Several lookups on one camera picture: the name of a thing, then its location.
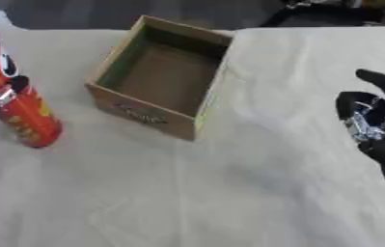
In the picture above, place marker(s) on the tan cardboard box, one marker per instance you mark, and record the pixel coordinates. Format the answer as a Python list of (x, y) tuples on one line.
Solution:
[(161, 75)]

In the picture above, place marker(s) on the red cylindrical bottle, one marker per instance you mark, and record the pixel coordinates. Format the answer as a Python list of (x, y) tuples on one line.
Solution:
[(25, 119)]

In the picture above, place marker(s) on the black tripod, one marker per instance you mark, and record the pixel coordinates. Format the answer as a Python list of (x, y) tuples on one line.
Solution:
[(325, 14)]

